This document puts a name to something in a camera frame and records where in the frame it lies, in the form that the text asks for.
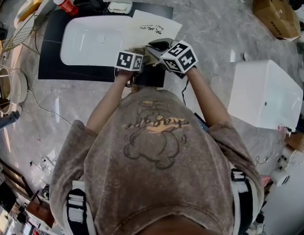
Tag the red bottle white cap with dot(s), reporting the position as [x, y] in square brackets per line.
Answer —
[67, 5]

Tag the black vanity cabinet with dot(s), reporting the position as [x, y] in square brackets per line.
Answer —
[51, 67]

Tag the white power strip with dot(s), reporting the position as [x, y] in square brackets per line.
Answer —
[49, 161]

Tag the black faucet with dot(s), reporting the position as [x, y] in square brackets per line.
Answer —
[89, 0]

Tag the white cloth bag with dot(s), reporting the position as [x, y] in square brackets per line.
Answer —
[152, 26]

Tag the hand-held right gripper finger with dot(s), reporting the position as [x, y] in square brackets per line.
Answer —
[161, 43]
[154, 53]

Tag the white small appliance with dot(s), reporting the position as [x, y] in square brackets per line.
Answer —
[280, 177]

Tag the person's right forearm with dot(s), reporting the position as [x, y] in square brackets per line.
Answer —
[208, 99]

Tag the white sink basin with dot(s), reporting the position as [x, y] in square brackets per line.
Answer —
[88, 40]

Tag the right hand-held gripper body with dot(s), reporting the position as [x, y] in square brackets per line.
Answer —
[180, 57]

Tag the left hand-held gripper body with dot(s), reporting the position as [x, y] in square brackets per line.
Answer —
[128, 61]

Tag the phone with blue screen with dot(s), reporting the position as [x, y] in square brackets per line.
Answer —
[201, 122]

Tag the white bathtub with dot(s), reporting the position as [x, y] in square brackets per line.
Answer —
[264, 92]

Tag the large cardboard box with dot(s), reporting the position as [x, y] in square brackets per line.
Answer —
[274, 11]

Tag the white soap dish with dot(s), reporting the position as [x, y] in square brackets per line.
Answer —
[119, 7]

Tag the yellow seat cushion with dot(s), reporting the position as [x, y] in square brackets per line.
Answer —
[32, 4]

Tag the brown printed t-shirt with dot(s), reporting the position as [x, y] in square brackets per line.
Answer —
[154, 175]

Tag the person's left forearm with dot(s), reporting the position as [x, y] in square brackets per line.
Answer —
[108, 101]

